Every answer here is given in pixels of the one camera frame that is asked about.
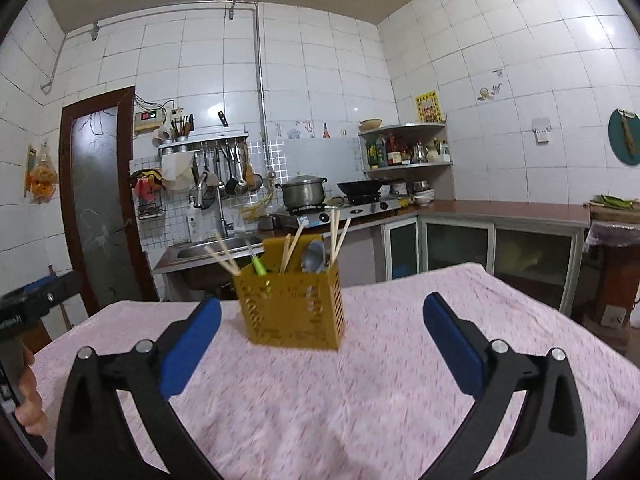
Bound person's left hand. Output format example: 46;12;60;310
14;348;49;436

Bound orange hanging bag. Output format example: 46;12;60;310
25;142;60;205

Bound metal wall pipe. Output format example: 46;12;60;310
40;1;268;181

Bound metal faucet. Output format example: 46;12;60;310
192;172;236;241

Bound controller box with red display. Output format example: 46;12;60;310
134;108;166;133

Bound white hanging cloth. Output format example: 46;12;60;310
161;155;197;192

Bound gas stove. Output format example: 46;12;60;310
272;199;403;231

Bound blue plastic spoon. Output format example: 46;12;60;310
301;240;327;275

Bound metal cup of kitchen tools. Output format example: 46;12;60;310
170;115;195;142

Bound yellow wall poster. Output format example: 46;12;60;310
414;90;443;123

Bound red and yellow cloth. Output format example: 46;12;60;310
130;169;166;196

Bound brown framed glass door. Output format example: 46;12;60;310
59;86;161;318

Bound yellow slotted utensil holder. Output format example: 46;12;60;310
232;234;346;352

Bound pink floral tablecloth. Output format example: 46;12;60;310
27;261;640;480

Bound green vegetables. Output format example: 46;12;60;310
592;194;636;209

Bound wooden cutting board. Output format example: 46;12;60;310
589;202;640;225

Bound corner wall shelf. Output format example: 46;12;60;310
357;121;455;181

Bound kitchen counter with cabinets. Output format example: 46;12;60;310
345;199;591;318

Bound white soap bottle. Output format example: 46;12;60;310
186;199;201;243

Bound green round cutting board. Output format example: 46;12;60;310
607;108;640;167

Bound yellow hose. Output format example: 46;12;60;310
240;190;276;221

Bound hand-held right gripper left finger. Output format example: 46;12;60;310
54;296;223;480

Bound teapot wall sticker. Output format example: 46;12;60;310
477;69;506;102

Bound steel pot with lid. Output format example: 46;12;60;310
275;174;328;211

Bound plastic covered wooden stand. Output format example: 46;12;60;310
582;220;640;343

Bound metal wall rack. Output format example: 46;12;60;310
157;125;249;150

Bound row of hanging kitchen utensils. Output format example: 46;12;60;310
192;141;264;198

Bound steel sink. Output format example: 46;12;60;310
152;232;266;276

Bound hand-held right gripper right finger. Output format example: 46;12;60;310
422;292;588;480

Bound row of condiment bottles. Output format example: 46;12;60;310
365;132;451;168

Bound black wok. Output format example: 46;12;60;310
336;179;383;197

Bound grey splash panel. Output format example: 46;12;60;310
280;137;363;196

